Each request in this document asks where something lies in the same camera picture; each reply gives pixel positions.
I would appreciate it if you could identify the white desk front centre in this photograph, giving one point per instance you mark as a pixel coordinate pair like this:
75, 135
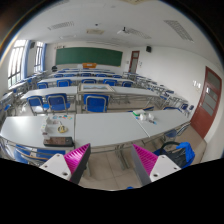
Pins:
106, 129

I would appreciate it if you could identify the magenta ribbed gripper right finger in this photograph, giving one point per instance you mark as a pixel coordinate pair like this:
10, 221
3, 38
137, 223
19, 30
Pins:
150, 167

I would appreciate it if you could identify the orange teacher desk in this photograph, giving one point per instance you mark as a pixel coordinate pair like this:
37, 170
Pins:
89, 65

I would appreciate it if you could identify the blue chair far left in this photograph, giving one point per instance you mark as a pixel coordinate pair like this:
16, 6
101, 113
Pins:
37, 105

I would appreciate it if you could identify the red-brown far door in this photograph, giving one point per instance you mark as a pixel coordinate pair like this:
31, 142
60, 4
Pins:
134, 61

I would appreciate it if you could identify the white desk front left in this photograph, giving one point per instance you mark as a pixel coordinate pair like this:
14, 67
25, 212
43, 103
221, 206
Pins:
27, 130

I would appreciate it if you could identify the framed board on desk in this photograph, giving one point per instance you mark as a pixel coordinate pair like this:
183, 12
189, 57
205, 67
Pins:
95, 88

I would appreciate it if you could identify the black tray on desk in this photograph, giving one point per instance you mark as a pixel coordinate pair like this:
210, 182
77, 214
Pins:
59, 142

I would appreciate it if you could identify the yellow tape roll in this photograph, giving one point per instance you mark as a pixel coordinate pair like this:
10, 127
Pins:
62, 129

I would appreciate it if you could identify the green chalkboard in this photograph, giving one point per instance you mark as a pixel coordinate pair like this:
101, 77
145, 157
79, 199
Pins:
79, 55

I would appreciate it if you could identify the left window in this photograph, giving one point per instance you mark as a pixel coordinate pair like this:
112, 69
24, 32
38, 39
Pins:
14, 68

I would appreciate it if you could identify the red-brown side door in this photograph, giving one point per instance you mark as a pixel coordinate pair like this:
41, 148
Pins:
208, 104

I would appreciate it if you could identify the blue bag with black strap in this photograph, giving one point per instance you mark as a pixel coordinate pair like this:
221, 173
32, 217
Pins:
182, 155

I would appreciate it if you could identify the white desk front right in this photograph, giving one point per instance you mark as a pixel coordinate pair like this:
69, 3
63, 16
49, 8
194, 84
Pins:
164, 121

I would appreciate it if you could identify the black wall speaker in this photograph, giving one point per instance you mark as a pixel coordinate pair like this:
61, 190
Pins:
149, 49

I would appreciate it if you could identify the blue chair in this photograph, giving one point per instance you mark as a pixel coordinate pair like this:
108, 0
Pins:
58, 102
37, 105
95, 102

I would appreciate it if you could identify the white bottles on desk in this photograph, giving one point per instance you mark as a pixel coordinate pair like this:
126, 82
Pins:
146, 117

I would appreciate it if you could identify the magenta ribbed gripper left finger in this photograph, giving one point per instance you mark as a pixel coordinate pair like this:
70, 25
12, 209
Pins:
69, 166

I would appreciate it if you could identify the white desk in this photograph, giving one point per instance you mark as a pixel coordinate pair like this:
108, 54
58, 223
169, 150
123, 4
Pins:
27, 130
164, 121
106, 129

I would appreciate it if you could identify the ceiling projector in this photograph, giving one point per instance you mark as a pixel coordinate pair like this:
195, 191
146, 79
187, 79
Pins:
124, 31

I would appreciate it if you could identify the blue chair centre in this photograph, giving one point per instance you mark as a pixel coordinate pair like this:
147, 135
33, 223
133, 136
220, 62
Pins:
95, 102

